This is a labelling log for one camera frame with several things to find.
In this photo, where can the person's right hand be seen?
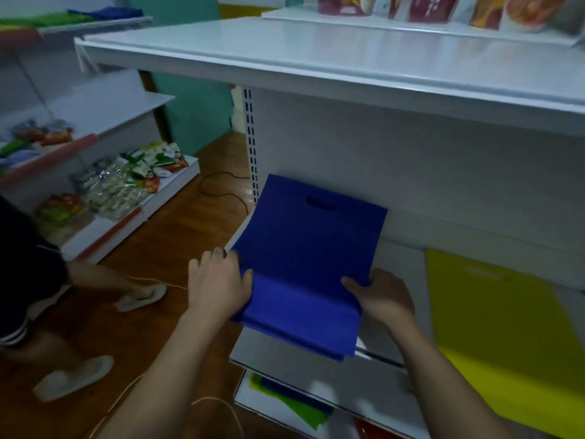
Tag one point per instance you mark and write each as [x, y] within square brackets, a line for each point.
[386, 301]

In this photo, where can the person's left hand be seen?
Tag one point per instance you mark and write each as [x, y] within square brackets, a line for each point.
[215, 288]

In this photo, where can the person's right thumb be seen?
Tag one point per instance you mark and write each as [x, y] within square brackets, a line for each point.
[354, 287]

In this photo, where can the person's left thumb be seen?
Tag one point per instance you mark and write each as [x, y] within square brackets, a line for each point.
[247, 285]

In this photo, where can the stack of blue fabric bags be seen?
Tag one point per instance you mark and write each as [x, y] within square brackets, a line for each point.
[306, 251]

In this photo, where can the person's right forearm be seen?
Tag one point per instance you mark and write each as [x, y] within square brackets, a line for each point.
[438, 384]

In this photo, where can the person's left forearm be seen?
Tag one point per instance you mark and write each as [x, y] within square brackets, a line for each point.
[169, 379]

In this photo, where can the white slipper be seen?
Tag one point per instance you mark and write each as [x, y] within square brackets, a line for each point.
[139, 299]
[73, 378]

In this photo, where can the green fabric bag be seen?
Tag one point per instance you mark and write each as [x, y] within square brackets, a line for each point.
[301, 409]

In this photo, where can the red item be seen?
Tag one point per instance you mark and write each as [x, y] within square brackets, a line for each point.
[370, 429]

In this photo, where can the stack of yellow fabric bags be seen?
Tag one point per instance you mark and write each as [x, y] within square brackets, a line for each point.
[498, 324]

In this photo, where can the white metal shelf unit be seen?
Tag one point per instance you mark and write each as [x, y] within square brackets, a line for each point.
[411, 146]

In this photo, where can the pile of green snack packets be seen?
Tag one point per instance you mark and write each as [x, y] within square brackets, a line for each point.
[153, 162]

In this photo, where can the pile of clear snack packets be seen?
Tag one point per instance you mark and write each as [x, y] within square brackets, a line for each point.
[107, 189]

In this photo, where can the orange and green snack packets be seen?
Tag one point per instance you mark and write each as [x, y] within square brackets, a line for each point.
[59, 208]

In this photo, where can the white shelf unit red trim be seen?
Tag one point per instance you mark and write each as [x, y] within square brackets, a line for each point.
[109, 114]

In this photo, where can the pile of red snack packets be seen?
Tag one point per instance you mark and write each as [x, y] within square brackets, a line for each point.
[43, 132]

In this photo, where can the red and white standing pouch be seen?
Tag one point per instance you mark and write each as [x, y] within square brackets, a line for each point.
[427, 8]

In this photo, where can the blue folded fabric bags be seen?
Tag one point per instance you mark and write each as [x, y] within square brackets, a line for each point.
[107, 13]

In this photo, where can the orange and white standing pouch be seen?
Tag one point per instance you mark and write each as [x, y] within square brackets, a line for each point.
[532, 12]

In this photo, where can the green folded fabric bags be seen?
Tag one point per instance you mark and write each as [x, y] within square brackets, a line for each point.
[41, 20]

